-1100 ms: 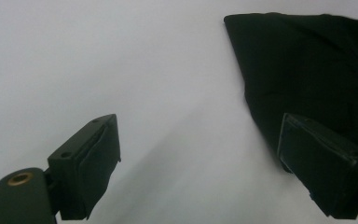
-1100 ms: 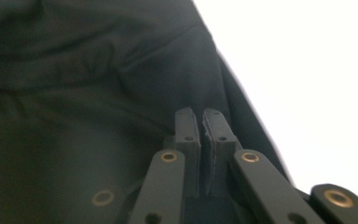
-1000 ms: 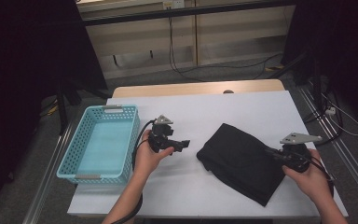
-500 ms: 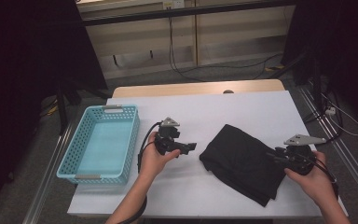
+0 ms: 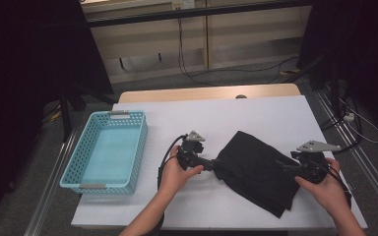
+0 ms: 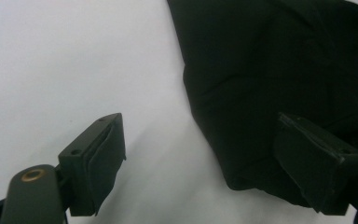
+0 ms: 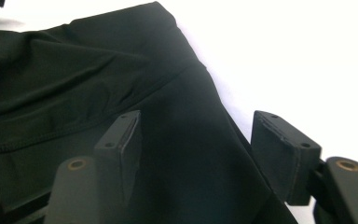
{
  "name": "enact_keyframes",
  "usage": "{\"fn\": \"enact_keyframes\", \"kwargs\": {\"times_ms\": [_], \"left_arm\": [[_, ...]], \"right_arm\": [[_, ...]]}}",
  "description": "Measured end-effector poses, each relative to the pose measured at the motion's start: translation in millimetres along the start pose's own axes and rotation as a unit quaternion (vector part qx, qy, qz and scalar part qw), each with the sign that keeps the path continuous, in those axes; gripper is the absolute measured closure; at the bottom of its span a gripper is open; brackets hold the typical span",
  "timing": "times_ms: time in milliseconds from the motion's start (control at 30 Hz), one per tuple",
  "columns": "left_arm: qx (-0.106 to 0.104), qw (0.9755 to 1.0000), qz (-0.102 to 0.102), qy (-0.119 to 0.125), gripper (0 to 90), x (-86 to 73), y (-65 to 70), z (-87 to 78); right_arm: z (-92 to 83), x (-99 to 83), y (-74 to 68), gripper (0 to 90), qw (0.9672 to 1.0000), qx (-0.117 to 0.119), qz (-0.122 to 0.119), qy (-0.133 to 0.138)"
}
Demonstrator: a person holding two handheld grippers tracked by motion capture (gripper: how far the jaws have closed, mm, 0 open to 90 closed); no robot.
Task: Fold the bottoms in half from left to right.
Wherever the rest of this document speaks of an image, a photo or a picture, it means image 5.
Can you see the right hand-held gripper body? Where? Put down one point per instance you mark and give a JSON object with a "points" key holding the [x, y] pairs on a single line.
{"points": [[311, 167]]}

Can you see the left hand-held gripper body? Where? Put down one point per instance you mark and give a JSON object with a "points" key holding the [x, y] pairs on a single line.
{"points": [[190, 155]]}

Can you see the black shorts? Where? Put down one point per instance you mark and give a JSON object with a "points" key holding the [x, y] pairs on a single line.
{"points": [[252, 170]]}

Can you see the light blue plastic basket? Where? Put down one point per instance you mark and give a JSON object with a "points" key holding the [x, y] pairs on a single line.
{"points": [[105, 154]]}

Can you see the person's left hand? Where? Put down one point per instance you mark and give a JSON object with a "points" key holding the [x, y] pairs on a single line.
{"points": [[174, 178]]}

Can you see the person's right hand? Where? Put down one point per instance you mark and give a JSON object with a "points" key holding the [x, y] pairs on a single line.
{"points": [[331, 196]]}

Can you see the light wooden table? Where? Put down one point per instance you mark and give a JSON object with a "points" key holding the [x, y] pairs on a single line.
{"points": [[177, 93]]}

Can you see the dark round table cap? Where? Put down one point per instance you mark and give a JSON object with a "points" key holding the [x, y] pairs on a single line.
{"points": [[241, 96]]}

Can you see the black metal stand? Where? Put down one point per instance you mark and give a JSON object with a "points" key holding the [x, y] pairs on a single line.
{"points": [[334, 85], [66, 111]]}

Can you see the yellow floor tape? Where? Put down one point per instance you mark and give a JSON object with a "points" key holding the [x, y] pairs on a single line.
{"points": [[290, 71]]}

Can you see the black curtain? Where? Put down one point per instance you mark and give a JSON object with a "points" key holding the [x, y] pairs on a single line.
{"points": [[19, 65], [367, 49]]}

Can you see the aluminium rail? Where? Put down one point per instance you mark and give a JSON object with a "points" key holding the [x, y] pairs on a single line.
{"points": [[367, 164], [49, 183]]}

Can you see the white wall socket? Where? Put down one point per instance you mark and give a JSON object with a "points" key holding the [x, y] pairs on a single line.
{"points": [[183, 4]]}

